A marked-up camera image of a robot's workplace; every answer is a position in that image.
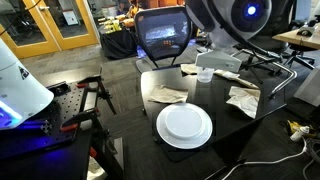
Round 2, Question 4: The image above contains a grey Franka gripper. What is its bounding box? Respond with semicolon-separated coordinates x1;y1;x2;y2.
194;49;243;73

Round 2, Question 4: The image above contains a clear plastic cup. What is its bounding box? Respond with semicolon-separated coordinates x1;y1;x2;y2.
196;66;216;84

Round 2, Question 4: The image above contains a long twisted paper napkin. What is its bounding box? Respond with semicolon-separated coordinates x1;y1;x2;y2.
213;68;260;90

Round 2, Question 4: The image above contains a small brown paper napkin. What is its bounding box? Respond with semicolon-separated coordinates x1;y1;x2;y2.
180;63;199;75

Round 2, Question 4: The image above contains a crumpled large paper napkin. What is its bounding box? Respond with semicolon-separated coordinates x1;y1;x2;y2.
225;85;262;120

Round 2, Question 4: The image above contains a crumpled napkin left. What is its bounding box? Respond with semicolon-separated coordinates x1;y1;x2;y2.
148;83;189;104

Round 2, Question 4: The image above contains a mesh back office chair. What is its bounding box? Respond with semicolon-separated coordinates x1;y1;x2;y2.
134;5;201;74

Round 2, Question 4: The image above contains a white plastic plate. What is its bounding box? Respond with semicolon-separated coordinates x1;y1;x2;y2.
155;102;214;150

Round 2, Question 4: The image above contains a black padded office chair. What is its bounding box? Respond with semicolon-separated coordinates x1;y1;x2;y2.
231;0;316;84

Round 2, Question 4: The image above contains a wooden desk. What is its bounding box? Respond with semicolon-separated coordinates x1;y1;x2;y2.
272;23;320;50

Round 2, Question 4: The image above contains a black device on desk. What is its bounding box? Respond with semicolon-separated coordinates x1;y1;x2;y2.
296;25;316;38

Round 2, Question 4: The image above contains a grey cabinet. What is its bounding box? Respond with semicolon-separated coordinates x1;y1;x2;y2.
293;64;320;108

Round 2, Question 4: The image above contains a black draped table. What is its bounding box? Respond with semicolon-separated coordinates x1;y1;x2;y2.
99;28;139;61

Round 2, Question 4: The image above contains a white power plug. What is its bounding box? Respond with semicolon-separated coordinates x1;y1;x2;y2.
289;125;311;143

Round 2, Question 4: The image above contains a yellow items pile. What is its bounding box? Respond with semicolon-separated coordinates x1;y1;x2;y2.
102;19;123;35

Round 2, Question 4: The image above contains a long black bar clamp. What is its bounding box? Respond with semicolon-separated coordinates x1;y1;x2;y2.
75;74;118;116

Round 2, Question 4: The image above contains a short black bar clamp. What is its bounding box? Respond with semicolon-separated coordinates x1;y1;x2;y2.
59;107;102;133

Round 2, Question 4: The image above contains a yellow framed glass door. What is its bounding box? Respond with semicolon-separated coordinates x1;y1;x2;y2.
22;0;100;52
0;0;61;60

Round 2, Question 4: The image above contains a paper sign on door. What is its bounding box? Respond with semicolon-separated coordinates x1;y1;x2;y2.
62;9;80;27

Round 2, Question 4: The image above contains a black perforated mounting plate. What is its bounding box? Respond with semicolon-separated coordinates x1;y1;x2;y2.
0;81;98;161

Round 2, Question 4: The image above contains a black robot stand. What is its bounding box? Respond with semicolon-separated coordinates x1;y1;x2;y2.
0;109;125;180

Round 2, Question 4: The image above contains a chrome tube frame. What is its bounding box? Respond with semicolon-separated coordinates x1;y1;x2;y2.
229;48;298;99

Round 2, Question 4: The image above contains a white power cable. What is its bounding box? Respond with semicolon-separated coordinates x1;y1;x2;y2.
219;136;308;180

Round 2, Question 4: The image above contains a grey cable bundle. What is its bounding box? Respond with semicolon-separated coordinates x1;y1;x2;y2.
301;138;320;180

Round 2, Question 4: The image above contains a thin black hanging cable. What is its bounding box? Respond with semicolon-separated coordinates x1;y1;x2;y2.
0;0;43;37

